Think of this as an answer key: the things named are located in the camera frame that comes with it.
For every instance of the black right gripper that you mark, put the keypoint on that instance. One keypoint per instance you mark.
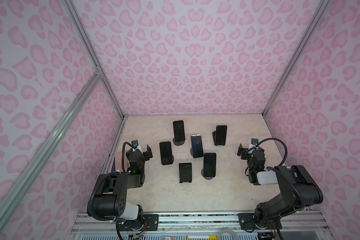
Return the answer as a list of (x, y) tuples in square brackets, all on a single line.
[(247, 153)]

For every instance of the grey round stand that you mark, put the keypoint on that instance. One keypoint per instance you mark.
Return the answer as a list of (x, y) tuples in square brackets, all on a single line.
[(207, 178)]

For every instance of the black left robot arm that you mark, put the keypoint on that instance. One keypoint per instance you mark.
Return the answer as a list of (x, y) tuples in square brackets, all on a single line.
[(108, 201)]

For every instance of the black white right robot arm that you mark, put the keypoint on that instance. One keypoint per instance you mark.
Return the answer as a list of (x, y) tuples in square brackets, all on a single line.
[(298, 190)]

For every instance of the round stand of back phone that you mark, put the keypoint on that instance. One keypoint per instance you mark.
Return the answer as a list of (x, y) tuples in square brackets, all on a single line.
[(178, 143)]

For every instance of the centre silver-edged black phone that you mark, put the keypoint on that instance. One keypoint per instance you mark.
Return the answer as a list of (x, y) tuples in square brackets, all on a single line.
[(197, 146)]

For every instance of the clear plastic tube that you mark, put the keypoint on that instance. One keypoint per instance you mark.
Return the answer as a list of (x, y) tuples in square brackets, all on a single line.
[(228, 231)]

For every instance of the yellow white marker pen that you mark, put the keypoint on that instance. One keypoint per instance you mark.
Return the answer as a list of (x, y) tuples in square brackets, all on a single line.
[(201, 237)]

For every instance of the left diagonal aluminium strut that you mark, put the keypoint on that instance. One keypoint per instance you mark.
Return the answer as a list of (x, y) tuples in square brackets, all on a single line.
[(21, 186)]

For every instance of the right corner aluminium profile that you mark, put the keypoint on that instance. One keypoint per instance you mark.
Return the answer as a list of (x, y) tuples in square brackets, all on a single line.
[(315, 21)]

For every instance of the corner aluminium profile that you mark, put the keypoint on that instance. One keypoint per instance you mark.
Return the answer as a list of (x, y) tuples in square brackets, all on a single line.
[(79, 26), (315, 21)]

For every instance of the left corner aluminium profile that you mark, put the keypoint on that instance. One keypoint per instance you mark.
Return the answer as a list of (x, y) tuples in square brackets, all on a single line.
[(79, 26)]

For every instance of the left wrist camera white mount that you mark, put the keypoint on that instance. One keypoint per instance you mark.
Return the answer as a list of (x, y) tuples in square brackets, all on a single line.
[(136, 146)]

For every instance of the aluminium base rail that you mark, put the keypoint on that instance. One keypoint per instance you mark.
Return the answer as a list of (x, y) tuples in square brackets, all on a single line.
[(304, 225)]

